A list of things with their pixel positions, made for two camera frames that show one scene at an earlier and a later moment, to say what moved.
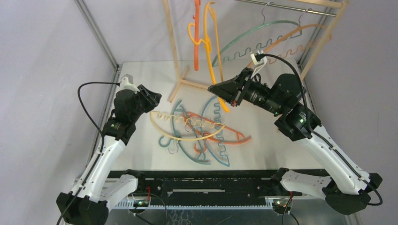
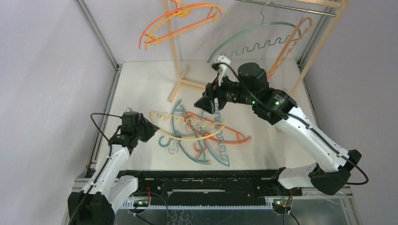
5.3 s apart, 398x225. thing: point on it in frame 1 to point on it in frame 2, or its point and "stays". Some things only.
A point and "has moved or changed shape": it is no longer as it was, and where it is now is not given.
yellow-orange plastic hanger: (206, 43) to (183, 14)
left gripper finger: (153, 99) to (149, 129)
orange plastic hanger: (196, 17) to (176, 11)
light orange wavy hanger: (291, 51) has moved or changed shape
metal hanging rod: (295, 9) stays
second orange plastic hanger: (188, 114) stays
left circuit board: (141, 203) stays
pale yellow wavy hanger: (188, 121) stays
